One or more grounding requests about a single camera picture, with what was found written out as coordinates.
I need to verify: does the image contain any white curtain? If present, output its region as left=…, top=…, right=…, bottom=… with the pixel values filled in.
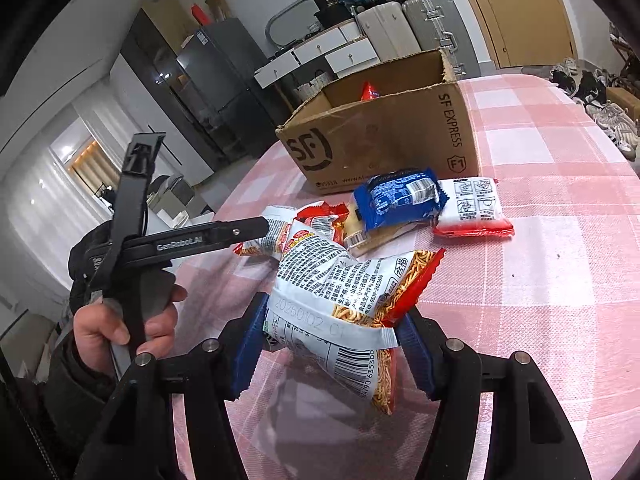
left=0, top=105, right=121, bottom=341

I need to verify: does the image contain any grey chair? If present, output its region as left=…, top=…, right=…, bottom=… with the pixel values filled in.
left=147, top=175, right=196, bottom=211

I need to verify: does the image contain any oval grey frame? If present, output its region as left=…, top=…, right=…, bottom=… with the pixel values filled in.
left=265, top=0, right=318, bottom=48

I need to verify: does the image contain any small cardboard box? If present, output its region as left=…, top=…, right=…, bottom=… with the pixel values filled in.
left=607, top=87, right=640, bottom=111

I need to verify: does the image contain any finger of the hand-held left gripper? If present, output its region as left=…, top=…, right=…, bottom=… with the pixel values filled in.
left=207, top=216, right=271, bottom=242

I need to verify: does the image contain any brown cardboard box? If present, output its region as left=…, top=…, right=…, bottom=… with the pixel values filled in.
left=275, top=47, right=483, bottom=195

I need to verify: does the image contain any plain red snack packet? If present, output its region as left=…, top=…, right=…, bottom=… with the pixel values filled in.
left=294, top=201, right=351, bottom=247

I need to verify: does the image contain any grey white laundry basket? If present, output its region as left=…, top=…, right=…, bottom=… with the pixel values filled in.
left=292, top=72, right=333, bottom=106

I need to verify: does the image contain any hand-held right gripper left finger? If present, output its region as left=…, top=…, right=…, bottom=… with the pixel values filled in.
left=75, top=290, right=273, bottom=480

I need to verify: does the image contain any dark glass cabinet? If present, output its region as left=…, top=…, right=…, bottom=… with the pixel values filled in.
left=120, top=7, right=226, bottom=161

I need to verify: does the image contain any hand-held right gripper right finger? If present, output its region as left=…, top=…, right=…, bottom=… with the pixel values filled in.
left=395, top=305, right=593, bottom=480

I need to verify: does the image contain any person's left hand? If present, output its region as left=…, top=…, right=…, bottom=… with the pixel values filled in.
left=74, top=280, right=188, bottom=361

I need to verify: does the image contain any wooden door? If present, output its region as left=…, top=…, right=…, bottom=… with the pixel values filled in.
left=447, top=0, right=591, bottom=68

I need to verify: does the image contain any small white noodle snack packet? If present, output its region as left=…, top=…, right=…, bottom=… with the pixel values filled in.
left=232, top=205, right=301, bottom=261

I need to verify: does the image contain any pale beige snack packet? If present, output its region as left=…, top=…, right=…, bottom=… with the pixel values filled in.
left=344, top=207, right=418, bottom=256

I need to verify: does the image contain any white drawer desk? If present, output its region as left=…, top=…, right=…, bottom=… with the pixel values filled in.
left=254, top=20, right=382, bottom=111

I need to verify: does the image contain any silver suitcase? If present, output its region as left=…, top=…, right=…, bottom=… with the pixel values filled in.
left=401, top=0, right=478, bottom=78

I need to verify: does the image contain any grey refrigerator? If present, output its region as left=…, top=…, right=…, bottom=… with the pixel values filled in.
left=175, top=17, right=296, bottom=161

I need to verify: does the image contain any pink checked tablecloth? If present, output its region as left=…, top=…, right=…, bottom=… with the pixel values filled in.
left=135, top=74, right=640, bottom=480

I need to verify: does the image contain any person's left forearm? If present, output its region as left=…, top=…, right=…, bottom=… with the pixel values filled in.
left=42, top=330, right=126, bottom=441

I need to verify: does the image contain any bamboo shoe rack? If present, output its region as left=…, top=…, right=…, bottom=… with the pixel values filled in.
left=609, top=22, right=637, bottom=68

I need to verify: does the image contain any white red-edged snack packet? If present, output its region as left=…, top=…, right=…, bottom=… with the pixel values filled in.
left=431, top=177, right=516, bottom=239

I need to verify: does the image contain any tall flat cardboard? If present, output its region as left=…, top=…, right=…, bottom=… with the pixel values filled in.
left=142, top=0, right=198, bottom=43

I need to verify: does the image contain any large white noodle snack packet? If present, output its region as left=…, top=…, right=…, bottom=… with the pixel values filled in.
left=265, top=227, right=447, bottom=417

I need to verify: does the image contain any pile of sneakers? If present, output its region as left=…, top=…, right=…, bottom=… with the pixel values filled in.
left=550, top=57, right=640, bottom=161

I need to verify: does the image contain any beige suitcase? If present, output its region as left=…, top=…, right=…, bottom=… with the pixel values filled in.
left=356, top=1, right=423, bottom=61

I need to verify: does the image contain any blue cookie packet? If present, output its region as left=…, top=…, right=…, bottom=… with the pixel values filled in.
left=348, top=172, right=449, bottom=233

